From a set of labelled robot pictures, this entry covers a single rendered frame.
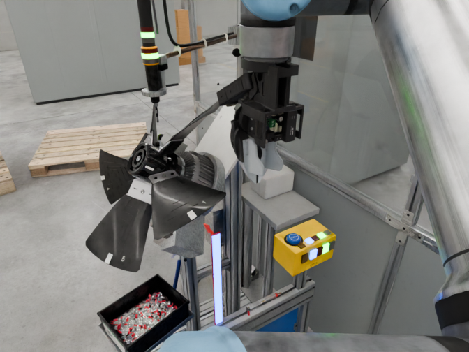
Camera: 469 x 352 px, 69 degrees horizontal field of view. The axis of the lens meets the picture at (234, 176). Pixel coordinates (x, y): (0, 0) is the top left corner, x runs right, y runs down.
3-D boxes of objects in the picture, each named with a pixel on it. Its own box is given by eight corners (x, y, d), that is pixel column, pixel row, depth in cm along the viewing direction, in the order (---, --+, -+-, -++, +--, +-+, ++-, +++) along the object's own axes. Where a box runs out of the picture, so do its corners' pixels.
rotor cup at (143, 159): (150, 180, 127) (119, 167, 118) (171, 148, 125) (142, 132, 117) (164, 198, 116) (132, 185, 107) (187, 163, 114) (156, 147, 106)
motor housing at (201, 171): (172, 198, 140) (146, 187, 132) (202, 151, 138) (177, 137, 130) (196, 228, 123) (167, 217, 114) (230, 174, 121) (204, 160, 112)
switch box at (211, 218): (240, 239, 169) (241, 202, 158) (213, 249, 162) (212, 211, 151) (231, 229, 175) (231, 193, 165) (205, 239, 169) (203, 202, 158)
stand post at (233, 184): (232, 325, 197) (231, 143, 140) (240, 338, 190) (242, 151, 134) (225, 330, 195) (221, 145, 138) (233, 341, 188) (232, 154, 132)
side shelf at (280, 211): (271, 179, 179) (271, 174, 177) (319, 213, 152) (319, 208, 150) (232, 192, 168) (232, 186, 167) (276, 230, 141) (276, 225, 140)
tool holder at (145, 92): (155, 87, 102) (151, 53, 97) (175, 90, 99) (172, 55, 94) (136, 95, 95) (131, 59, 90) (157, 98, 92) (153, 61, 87)
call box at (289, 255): (310, 243, 114) (313, 217, 108) (331, 261, 106) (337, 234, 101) (271, 260, 106) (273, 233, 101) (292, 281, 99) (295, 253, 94)
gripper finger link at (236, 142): (234, 165, 55) (235, 112, 51) (230, 161, 56) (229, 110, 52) (259, 158, 57) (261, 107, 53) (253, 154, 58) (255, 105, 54)
